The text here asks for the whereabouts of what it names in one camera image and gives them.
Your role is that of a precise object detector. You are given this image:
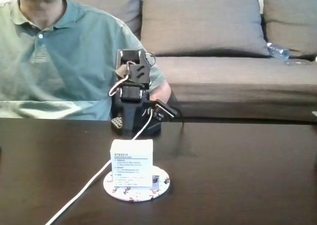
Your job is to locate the white servo box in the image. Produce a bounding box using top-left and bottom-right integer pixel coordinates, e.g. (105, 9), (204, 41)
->
(110, 139), (154, 188)

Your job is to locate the round patterned white coaster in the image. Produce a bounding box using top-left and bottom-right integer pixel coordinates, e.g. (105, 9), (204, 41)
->
(103, 167), (171, 202)

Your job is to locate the person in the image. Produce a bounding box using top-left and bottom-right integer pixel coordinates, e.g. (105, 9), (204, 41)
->
(0, 0), (173, 120)

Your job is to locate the wide grey sofa cushion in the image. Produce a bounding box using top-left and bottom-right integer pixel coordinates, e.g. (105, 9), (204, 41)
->
(140, 0), (270, 58)

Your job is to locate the grey sofa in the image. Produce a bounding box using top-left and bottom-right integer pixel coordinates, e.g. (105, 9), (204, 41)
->
(61, 0), (317, 123)

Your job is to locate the clear plastic water bottle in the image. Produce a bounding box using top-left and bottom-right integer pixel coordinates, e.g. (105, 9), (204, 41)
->
(266, 42), (290, 60)

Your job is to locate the clear glass dish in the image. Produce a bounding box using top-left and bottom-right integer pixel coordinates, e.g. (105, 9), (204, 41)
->
(284, 58), (312, 66)

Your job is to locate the red and white servo wire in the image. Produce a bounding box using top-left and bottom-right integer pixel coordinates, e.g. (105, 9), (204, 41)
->
(108, 61), (133, 98)

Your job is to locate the black camera box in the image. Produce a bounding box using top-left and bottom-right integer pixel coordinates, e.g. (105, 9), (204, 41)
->
(153, 99), (183, 123)

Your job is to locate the black camera cable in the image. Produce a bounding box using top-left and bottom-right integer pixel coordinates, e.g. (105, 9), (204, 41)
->
(179, 115), (187, 137)

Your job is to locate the white cable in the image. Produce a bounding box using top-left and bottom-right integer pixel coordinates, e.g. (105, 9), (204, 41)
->
(46, 110), (154, 225)

